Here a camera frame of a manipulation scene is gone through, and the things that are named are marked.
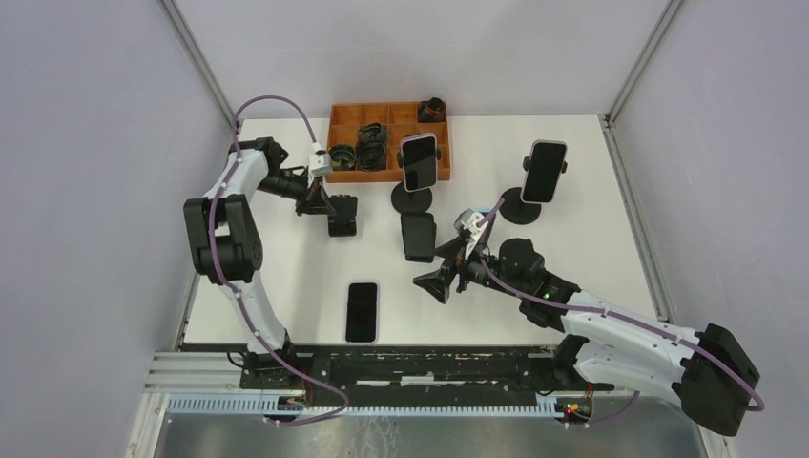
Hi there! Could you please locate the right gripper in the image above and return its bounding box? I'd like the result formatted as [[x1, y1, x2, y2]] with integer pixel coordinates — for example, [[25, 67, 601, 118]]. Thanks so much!
[[413, 234, 526, 303]]

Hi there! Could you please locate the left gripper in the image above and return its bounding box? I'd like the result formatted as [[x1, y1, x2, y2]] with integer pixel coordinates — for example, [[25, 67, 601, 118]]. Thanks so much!
[[258, 170, 338, 217]]

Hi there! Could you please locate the small black folding stand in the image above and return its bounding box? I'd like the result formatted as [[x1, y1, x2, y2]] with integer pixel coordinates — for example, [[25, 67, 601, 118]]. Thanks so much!
[[327, 195, 359, 238]]

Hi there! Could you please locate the black case phone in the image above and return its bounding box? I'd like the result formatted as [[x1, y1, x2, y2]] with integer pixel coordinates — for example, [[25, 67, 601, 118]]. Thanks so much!
[[400, 212, 437, 255]]

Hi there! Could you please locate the lavender case phone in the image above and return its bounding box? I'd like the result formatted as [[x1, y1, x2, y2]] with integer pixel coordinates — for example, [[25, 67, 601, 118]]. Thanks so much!
[[344, 282, 379, 344]]

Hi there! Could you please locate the round base stand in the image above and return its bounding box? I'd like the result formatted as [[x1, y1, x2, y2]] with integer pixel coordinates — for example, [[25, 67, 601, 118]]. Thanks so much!
[[390, 147, 442, 214], [500, 184, 546, 225]]

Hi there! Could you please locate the white pink case phone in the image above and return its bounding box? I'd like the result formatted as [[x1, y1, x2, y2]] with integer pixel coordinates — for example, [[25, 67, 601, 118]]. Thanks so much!
[[400, 133, 439, 192]]

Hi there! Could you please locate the blue case phone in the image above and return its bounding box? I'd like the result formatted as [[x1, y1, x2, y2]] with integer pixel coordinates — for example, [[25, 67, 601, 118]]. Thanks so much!
[[469, 207, 492, 217]]

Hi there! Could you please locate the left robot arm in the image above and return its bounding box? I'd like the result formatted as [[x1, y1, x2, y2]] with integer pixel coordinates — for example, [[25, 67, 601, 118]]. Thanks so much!
[[183, 136, 336, 389]]

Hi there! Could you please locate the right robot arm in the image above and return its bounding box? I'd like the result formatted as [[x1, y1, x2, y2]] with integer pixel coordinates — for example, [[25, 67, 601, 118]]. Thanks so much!
[[413, 230, 765, 437]]

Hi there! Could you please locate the pink case phone right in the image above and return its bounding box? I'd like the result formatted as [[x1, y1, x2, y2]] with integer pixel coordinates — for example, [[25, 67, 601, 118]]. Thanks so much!
[[520, 140, 568, 204]]

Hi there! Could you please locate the black coil tray left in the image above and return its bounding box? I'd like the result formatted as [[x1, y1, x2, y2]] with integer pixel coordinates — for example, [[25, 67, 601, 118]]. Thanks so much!
[[328, 143, 357, 172]]

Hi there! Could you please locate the black coil tray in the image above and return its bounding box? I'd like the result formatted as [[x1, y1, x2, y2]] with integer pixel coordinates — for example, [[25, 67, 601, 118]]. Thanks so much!
[[357, 123, 388, 149], [356, 143, 387, 172], [328, 143, 357, 172]]

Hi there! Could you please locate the black coil tray front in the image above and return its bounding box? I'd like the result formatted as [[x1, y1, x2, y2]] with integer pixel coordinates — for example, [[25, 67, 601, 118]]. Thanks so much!
[[356, 143, 387, 172]]

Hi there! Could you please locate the black coil tray middle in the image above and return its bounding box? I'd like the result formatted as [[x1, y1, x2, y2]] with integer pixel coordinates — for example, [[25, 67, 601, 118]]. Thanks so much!
[[357, 123, 388, 149]]

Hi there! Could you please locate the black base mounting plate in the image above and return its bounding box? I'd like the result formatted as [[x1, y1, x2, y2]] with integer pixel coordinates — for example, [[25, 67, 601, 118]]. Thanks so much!
[[239, 344, 591, 408]]

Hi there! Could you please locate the orange compartment tray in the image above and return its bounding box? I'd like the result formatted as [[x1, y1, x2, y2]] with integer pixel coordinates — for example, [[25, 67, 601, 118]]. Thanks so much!
[[326, 101, 451, 183]]

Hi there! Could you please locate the black coil back corner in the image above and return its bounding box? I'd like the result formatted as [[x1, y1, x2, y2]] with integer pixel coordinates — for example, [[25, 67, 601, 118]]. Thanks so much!
[[417, 97, 446, 123]]

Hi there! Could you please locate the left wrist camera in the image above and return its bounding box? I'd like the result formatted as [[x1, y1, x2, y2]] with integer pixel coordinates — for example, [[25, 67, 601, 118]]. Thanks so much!
[[308, 150, 333, 179]]

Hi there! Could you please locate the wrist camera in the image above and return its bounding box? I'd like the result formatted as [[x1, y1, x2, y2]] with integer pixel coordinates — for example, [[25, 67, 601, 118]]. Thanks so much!
[[308, 150, 333, 179], [453, 208, 488, 242]]

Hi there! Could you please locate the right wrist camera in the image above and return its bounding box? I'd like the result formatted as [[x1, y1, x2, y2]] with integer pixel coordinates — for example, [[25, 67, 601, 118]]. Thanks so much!
[[453, 208, 488, 242]]

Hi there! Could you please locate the white comb cable duct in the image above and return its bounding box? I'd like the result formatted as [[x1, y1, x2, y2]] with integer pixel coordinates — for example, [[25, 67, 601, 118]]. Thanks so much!
[[165, 394, 570, 419]]

